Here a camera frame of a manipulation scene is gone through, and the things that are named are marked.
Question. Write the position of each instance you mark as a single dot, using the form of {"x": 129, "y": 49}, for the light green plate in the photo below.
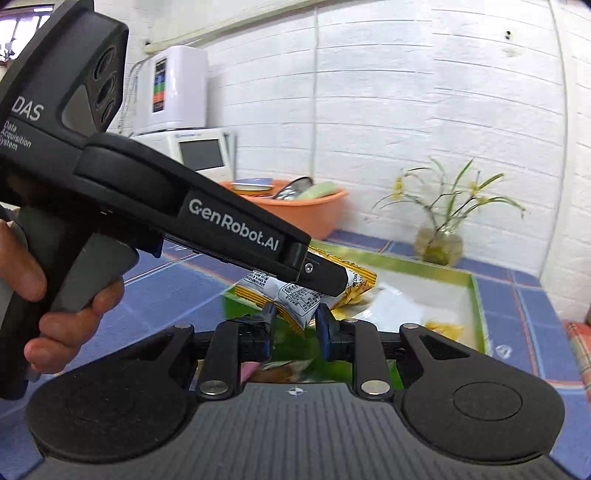
{"x": 319, "y": 190}

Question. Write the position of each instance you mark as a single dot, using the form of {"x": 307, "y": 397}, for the white appliance with screen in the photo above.
{"x": 210, "y": 152}

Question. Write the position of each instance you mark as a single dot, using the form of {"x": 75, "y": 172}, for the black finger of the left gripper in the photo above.
{"x": 315, "y": 272}

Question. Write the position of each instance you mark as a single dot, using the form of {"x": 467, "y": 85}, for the blue plaid tablecloth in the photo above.
{"x": 523, "y": 327}

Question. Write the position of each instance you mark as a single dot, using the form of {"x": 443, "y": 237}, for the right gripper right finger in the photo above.
{"x": 357, "y": 342}

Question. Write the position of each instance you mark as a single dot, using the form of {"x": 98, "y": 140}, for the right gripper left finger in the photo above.
{"x": 235, "y": 341}

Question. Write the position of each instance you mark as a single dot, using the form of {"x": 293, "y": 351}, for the orange plastic basin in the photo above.
{"x": 317, "y": 217}

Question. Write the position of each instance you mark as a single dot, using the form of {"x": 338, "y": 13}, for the metal lid in basin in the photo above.
{"x": 294, "y": 189}

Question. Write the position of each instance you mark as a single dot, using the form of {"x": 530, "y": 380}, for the orange plaid cloth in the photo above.
{"x": 579, "y": 335}

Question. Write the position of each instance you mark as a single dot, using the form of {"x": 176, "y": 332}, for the yellow white snack packet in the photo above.
{"x": 298, "y": 304}

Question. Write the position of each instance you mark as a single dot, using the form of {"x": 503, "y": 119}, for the round tin can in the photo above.
{"x": 258, "y": 185}

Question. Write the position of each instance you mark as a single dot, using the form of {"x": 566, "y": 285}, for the white water purifier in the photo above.
{"x": 171, "y": 91}

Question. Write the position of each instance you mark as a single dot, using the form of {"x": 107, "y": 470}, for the glass vase with flowers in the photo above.
{"x": 447, "y": 202}

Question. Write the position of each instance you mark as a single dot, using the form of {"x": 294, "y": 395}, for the green cardboard box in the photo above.
{"x": 407, "y": 291}

